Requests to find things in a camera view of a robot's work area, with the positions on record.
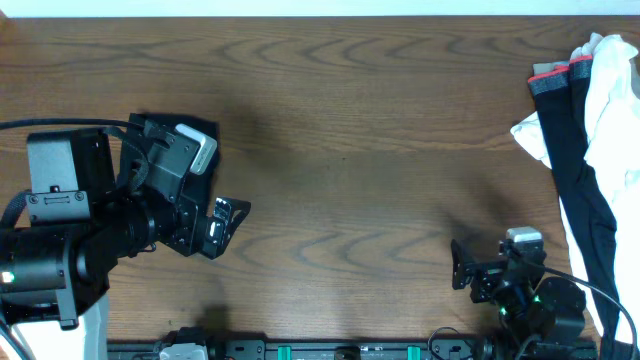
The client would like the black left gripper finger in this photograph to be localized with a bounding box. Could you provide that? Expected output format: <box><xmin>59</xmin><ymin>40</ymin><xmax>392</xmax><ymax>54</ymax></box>
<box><xmin>215</xmin><ymin>197</ymin><xmax>251</xmax><ymax>257</ymax></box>
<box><xmin>206</xmin><ymin>197</ymin><xmax>233</xmax><ymax>245</ymax></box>

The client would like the black t-shirt white logo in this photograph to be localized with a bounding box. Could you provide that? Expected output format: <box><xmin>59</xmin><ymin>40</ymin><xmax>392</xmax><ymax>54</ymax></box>
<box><xmin>130</xmin><ymin>112</ymin><xmax>221</xmax><ymax>211</ymax></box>

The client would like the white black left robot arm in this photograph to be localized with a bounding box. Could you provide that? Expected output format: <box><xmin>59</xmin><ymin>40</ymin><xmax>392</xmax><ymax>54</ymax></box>
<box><xmin>1</xmin><ymin>122</ymin><xmax>251</xmax><ymax>359</ymax></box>

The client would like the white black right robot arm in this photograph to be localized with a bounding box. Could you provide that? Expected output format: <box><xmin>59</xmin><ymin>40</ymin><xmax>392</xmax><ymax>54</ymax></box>
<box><xmin>451</xmin><ymin>239</ymin><xmax>598</xmax><ymax>360</ymax></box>

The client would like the white crumpled garment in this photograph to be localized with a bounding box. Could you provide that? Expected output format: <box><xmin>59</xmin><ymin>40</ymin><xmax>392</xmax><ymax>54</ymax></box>
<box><xmin>510</xmin><ymin>33</ymin><xmax>639</xmax><ymax>332</ymax></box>

